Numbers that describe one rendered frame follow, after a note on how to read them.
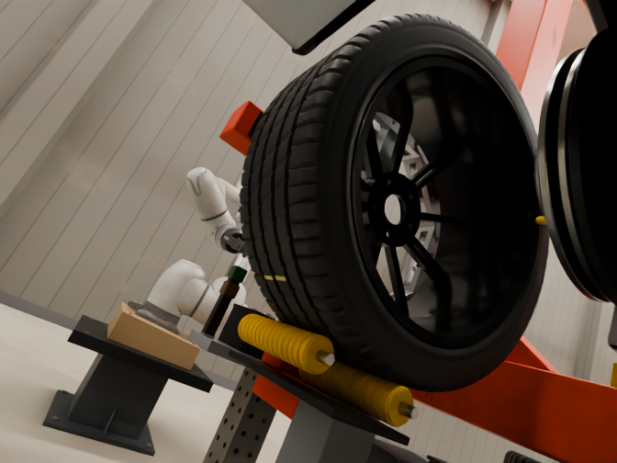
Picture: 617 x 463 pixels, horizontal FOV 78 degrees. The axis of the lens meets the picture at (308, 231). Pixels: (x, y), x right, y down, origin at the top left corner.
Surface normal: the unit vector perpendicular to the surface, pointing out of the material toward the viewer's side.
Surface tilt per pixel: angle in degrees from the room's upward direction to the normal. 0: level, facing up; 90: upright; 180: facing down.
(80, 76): 90
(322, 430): 90
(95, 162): 90
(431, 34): 90
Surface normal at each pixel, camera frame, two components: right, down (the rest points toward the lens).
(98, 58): 0.47, -0.10
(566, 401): -0.74, -0.49
